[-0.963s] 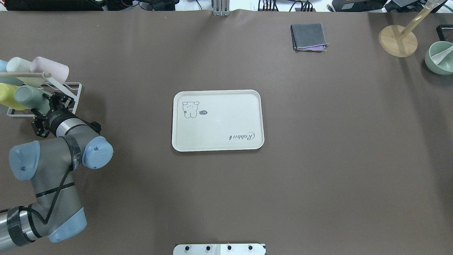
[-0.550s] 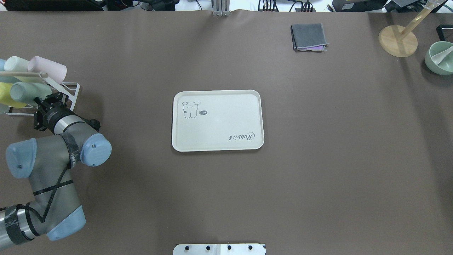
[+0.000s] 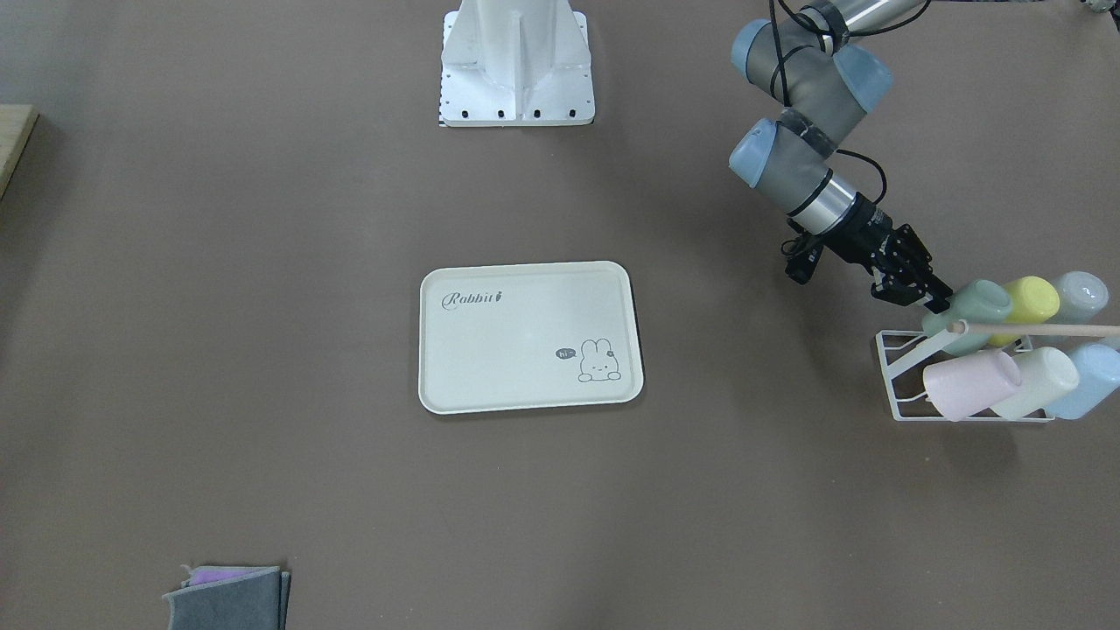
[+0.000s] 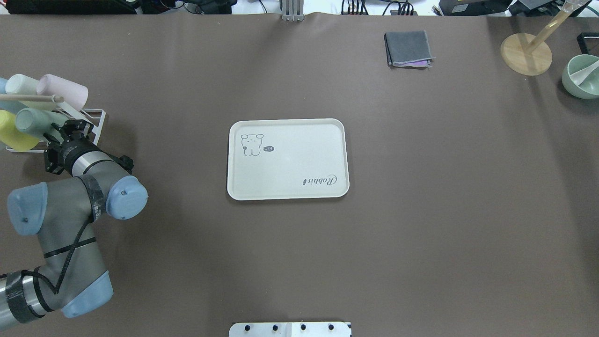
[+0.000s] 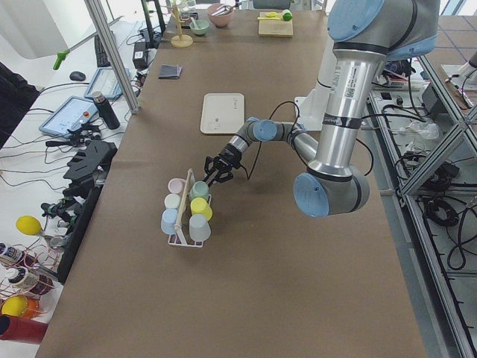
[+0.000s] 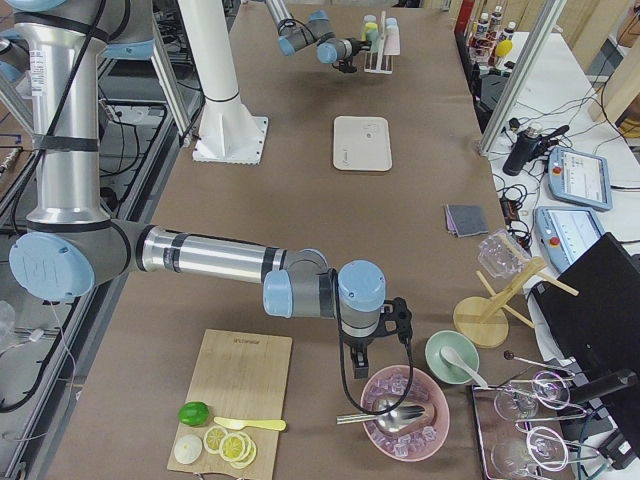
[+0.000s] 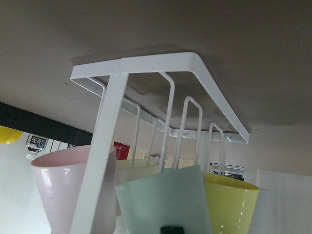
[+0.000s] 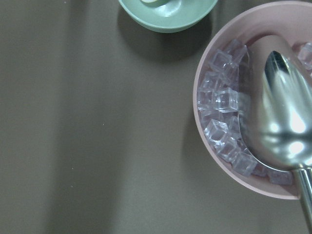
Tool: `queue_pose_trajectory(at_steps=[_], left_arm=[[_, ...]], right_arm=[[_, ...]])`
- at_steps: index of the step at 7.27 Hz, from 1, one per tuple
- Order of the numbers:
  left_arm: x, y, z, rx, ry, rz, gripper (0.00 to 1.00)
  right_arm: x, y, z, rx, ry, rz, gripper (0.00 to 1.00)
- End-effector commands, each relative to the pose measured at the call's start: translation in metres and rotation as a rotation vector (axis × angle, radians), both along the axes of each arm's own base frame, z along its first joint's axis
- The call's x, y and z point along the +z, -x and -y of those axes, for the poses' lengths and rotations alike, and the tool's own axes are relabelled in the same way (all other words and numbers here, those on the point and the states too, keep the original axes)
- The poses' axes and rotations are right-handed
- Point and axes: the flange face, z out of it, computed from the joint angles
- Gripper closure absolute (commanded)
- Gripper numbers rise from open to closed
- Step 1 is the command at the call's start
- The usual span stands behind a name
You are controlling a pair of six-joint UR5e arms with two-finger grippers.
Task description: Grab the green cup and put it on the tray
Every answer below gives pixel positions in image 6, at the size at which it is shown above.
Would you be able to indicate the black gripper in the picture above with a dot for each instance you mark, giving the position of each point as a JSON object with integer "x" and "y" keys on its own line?
{"x": 355, "y": 45}
{"x": 357, "y": 344}

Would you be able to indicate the green cup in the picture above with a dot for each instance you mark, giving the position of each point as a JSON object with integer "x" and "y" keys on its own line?
{"x": 372, "y": 36}

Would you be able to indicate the cream rectangular tray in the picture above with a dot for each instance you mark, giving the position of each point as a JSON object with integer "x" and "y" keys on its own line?
{"x": 361, "y": 144}

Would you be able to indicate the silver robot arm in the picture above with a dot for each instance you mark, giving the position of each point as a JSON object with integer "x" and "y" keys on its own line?
{"x": 295, "y": 35}
{"x": 72, "y": 244}

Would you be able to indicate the pink cup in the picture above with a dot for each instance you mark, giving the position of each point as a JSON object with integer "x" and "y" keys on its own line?
{"x": 392, "y": 45}

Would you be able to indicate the wooden cup tree stand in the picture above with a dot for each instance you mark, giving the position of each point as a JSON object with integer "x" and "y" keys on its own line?
{"x": 483, "y": 320}

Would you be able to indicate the clear plastic cup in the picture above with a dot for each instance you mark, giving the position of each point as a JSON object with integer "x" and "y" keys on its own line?
{"x": 501, "y": 256}

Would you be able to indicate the clear ice cubes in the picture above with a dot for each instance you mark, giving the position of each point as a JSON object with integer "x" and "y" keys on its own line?
{"x": 418, "y": 427}

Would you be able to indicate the metal ice scoop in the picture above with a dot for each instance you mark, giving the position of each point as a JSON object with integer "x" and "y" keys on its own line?
{"x": 397, "y": 421}

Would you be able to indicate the white ceramic spoon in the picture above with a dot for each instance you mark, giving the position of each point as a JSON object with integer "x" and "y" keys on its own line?
{"x": 451, "y": 356}

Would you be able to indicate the pink bowl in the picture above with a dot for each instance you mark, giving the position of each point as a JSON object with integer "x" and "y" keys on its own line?
{"x": 423, "y": 440}

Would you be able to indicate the green bowl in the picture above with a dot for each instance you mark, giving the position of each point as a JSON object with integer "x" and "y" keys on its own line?
{"x": 443, "y": 370}

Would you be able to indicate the bamboo cutting board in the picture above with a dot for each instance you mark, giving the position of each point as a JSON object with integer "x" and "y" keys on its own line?
{"x": 240, "y": 376}

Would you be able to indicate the yellow plastic knife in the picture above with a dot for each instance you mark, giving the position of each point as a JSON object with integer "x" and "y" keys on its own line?
{"x": 277, "y": 425}

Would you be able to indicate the lemon slice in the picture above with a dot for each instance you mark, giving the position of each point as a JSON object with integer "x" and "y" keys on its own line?
{"x": 247, "y": 459}
{"x": 213, "y": 437}
{"x": 234, "y": 447}

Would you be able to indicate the green lime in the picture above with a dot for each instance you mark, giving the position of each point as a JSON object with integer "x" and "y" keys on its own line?
{"x": 194, "y": 413}

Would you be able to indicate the grey folded cloth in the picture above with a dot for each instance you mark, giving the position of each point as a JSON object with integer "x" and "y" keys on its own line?
{"x": 465, "y": 220}

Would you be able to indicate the wine glass rack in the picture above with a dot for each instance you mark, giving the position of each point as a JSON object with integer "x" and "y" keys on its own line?
{"x": 518, "y": 427}

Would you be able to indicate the black bottle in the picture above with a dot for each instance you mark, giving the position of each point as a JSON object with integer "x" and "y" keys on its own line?
{"x": 522, "y": 152}

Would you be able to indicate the black laptop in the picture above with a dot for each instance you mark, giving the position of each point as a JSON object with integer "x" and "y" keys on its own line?
{"x": 599, "y": 327}

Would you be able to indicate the lower teach pendant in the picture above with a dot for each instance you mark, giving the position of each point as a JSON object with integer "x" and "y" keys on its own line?
{"x": 567, "y": 233}

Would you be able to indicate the teach pendant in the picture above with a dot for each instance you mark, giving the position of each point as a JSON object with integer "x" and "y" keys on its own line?
{"x": 579, "y": 178}
{"x": 567, "y": 233}

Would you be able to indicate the upper teach pendant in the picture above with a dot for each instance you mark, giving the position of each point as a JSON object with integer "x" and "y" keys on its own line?
{"x": 579, "y": 178}

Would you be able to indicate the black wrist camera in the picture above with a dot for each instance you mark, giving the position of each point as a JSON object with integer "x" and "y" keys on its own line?
{"x": 395, "y": 319}
{"x": 345, "y": 66}

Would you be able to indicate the white wire cup rack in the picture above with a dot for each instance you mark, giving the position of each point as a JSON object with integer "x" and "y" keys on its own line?
{"x": 378, "y": 63}

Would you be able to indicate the aluminium frame post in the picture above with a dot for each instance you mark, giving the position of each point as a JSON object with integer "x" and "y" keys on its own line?
{"x": 526, "y": 60}

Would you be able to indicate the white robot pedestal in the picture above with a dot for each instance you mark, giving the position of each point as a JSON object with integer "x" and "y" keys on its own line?
{"x": 228, "y": 132}

